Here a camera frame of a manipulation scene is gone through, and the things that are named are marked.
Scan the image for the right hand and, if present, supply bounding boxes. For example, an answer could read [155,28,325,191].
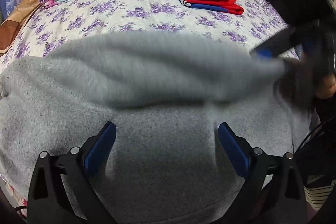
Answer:
[315,74,336,100]

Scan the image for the purple floral bed sheet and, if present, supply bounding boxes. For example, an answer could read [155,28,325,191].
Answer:
[0,0,300,217]

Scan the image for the brown orange pillow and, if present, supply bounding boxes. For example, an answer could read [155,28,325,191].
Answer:
[0,0,41,56]

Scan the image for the grey sweatpants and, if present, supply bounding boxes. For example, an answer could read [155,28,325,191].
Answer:
[1,32,311,223]

